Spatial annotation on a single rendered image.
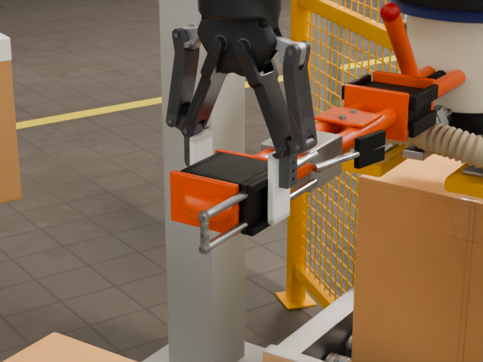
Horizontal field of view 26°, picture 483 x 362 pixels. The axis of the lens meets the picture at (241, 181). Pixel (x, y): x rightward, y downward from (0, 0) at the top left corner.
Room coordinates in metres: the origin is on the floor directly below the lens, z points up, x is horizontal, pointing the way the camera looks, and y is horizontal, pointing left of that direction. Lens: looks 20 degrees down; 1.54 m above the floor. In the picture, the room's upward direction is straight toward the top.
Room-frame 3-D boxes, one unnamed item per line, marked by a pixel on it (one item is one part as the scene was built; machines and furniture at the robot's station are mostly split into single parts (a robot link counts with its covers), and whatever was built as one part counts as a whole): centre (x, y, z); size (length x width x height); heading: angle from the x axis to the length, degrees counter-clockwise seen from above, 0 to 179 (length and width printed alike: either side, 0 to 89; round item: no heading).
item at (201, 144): (0.96, 0.04, 1.20); 0.03 x 0.01 x 0.07; 147
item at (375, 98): (1.23, -0.18, 1.19); 0.10 x 0.08 x 0.06; 57
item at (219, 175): (0.94, 0.01, 1.19); 0.08 x 0.07 x 0.05; 147
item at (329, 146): (1.05, -0.06, 1.18); 0.07 x 0.07 x 0.04; 57
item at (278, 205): (0.91, -0.04, 1.20); 0.03 x 0.01 x 0.07; 147
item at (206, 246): (0.96, -0.06, 1.19); 0.31 x 0.03 x 0.05; 147
